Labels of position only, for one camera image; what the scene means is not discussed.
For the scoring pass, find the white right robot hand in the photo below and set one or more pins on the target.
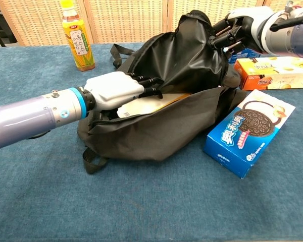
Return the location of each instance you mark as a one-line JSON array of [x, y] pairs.
[[250, 27]]

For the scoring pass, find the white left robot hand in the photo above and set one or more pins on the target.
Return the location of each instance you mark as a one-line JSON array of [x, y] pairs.
[[113, 90]]

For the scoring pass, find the pale yellow packet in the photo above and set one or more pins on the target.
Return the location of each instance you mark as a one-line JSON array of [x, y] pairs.
[[146, 106]]

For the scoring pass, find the black fabric backpack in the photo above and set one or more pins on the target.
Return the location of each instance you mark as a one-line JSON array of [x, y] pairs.
[[166, 133]]

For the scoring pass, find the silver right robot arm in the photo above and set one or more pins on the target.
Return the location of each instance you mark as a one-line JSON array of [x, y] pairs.
[[290, 35]]

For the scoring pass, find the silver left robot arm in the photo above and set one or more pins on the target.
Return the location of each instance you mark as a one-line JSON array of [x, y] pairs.
[[38, 116]]

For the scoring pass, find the slim blue Oreo box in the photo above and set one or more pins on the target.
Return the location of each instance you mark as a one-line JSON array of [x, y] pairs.
[[245, 54]]

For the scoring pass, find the orange biscuit stick box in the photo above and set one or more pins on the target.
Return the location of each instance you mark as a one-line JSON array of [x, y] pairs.
[[272, 75]]

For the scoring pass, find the yellow corn tea bottle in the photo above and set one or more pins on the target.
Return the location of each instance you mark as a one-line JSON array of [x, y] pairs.
[[78, 48]]

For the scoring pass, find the wicker folding screen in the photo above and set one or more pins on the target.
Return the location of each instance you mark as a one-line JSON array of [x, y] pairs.
[[131, 20]]

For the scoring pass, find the large blue Oreo box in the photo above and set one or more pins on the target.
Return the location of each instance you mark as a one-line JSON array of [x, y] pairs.
[[242, 146]]

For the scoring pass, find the blue tablecloth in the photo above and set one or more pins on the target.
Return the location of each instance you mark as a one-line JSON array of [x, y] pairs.
[[40, 189]]

